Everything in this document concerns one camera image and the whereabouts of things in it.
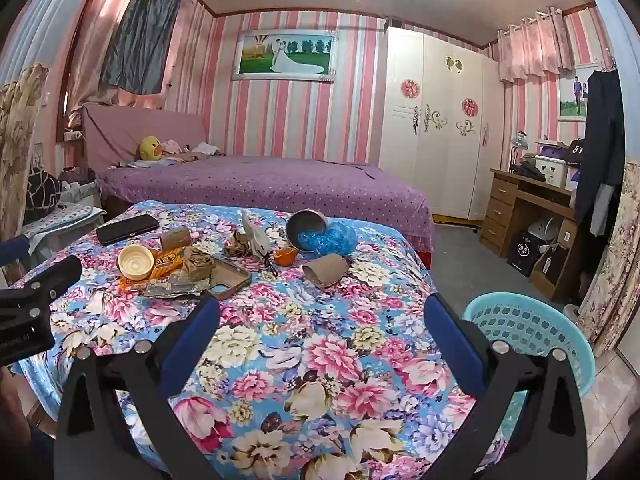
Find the blue plastic bag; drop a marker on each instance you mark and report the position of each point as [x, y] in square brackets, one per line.
[335, 237]

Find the yellow duck plush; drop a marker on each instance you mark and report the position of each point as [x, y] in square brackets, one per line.
[151, 149]

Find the pink bed headboard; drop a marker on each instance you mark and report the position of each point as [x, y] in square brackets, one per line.
[125, 127]

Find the white wardrobe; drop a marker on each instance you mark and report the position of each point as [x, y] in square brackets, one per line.
[440, 125]

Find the metal bowl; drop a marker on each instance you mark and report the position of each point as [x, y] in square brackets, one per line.
[305, 227]

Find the brown phone case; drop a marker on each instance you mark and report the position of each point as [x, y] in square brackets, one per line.
[235, 275]

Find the white fan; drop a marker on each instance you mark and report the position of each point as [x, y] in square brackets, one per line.
[542, 230]

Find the purple dotted bed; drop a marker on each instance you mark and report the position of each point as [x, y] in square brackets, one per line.
[280, 185]

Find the white storage box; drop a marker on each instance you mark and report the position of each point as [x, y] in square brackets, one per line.
[550, 170]

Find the black paper bag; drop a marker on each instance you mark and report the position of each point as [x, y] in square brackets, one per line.
[524, 255]

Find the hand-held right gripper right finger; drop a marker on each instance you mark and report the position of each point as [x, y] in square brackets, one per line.
[455, 345]

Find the orange peel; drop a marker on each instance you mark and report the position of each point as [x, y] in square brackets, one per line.
[284, 257]

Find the turquoise plastic basket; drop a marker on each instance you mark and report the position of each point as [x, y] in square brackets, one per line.
[545, 330]

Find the pink floral curtain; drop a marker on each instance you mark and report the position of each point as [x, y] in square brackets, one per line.
[535, 45]

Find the white dotted cloth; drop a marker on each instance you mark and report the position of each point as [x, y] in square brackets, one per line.
[60, 220]

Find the beige floral curtain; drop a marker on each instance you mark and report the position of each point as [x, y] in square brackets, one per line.
[17, 150]

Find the grey curtain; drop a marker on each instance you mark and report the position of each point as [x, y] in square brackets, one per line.
[140, 35]

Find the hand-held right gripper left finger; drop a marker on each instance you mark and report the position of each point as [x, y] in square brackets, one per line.
[190, 345]

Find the brown paper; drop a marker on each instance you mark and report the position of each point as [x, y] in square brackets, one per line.
[198, 262]
[236, 246]

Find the black patterned bag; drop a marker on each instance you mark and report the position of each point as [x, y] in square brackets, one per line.
[42, 190]

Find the orange snack wrapper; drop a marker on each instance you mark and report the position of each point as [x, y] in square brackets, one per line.
[167, 262]

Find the pink satin curtain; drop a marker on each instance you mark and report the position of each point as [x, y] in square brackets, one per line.
[92, 50]

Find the floral blanket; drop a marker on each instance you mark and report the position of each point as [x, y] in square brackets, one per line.
[310, 320]

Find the dark hanging coat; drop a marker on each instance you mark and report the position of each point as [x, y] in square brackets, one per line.
[600, 140]

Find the small framed couple picture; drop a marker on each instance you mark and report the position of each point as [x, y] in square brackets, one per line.
[572, 92]

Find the grey cloth pouch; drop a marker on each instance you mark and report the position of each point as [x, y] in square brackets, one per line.
[256, 237]

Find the wall power strip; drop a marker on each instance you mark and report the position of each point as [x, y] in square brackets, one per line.
[73, 136]

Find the silver foil wrapper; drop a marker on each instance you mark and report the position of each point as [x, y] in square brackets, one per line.
[172, 288]

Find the cardboard tube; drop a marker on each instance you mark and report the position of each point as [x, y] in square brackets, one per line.
[327, 270]
[175, 239]

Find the pink clothes pile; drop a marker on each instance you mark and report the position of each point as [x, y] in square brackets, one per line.
[192, 149]

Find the black phone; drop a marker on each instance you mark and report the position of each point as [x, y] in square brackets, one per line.
[127, 229]

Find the wooden desk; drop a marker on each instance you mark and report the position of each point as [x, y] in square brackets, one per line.
[505, 210]

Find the desk lamp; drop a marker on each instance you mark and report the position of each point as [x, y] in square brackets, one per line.
[520, 142]

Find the floral upright mattress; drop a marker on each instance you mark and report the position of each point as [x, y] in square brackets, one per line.
[615, 270]

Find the framed wedding picture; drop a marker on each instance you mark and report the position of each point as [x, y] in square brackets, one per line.
[285, 55]

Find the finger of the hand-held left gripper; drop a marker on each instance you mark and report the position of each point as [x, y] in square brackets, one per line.
[60, 275]
[12, 249]

